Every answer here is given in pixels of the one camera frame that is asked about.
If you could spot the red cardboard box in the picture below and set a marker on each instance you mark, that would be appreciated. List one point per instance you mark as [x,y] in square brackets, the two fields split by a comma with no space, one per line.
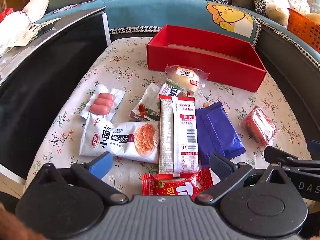
[227,60]

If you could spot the black coffee table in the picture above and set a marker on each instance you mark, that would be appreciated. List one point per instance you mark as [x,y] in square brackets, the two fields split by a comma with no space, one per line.
[36,81]

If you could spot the blue sofa cover with lion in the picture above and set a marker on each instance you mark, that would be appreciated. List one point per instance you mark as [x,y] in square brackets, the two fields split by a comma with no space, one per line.
[137,16]

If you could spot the red clear pastry packet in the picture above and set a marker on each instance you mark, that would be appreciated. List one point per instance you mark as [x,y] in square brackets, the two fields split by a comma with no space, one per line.
[259,126]

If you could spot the silver red spicy strip packet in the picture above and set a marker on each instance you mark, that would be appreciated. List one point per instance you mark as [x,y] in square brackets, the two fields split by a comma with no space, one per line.
[178,149]

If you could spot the orange plastic basket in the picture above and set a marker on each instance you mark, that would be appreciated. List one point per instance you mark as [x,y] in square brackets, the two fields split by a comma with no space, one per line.
[304,28]

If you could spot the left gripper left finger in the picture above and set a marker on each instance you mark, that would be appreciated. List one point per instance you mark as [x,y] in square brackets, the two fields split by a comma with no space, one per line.
[90,175]

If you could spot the bread bag on sofa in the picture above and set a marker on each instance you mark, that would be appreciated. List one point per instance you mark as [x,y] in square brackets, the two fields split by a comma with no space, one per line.
[278,11]

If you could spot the blue foil snack packet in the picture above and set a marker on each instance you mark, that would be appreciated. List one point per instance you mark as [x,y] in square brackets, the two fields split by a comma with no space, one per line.
[216,134]

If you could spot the white noodle snack bag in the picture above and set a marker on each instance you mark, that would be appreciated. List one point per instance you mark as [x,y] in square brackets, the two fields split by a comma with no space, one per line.
[136,140]

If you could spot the white duck gizzard packet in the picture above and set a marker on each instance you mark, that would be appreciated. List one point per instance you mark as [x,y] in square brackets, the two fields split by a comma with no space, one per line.
[148,108]

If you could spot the floral tablecloth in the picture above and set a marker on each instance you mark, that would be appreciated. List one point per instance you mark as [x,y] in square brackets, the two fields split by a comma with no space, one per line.
[123,65]

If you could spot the pink sausage pack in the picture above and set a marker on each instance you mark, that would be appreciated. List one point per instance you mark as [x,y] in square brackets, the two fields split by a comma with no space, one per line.
[103,102]

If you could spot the round cake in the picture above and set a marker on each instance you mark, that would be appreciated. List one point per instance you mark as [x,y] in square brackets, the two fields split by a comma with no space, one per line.
[190,79]

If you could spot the Kaprons wafer packet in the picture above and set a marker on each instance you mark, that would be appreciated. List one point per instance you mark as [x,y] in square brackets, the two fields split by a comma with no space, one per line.
[175,91]

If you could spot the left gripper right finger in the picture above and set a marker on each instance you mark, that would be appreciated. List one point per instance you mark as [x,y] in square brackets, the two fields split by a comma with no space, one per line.
[232,177]

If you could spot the white plastic bag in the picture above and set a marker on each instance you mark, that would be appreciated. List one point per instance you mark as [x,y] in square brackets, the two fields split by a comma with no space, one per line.
[20,27]

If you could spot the red Trolli candy packet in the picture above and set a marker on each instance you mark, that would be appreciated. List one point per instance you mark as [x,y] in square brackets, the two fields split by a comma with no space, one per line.
[195,184]

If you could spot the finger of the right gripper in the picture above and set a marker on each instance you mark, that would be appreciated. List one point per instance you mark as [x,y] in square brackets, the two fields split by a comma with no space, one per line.
[273,155]
[313,146]

